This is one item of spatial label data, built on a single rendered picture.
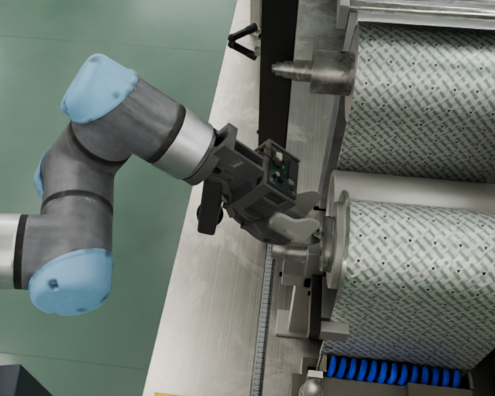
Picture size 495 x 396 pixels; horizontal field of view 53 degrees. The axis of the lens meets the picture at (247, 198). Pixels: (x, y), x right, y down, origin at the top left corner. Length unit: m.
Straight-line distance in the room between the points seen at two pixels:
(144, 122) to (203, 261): 0.58
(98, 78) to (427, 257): 0.42
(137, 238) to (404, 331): 1.61
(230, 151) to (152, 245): 1.66
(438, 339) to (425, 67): 0.38
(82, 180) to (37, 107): 2.39
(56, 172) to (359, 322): 0.44
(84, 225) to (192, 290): 0.54
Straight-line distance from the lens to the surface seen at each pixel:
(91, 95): 0.52
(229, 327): 0.99
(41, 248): 0.51
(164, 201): 2.31
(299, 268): 0.78
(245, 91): 1.41
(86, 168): 0.57
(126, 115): 0.52
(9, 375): 1.05
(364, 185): 0.77
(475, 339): 0.79
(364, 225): 0.62
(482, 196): 0.81
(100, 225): 0.53
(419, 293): 0.66
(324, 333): 0.73
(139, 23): 3.40
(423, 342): 0.79
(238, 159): 0.55
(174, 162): 0.55
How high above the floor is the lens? 1.81
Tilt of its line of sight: 52 degrees down
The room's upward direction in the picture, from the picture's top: straight up
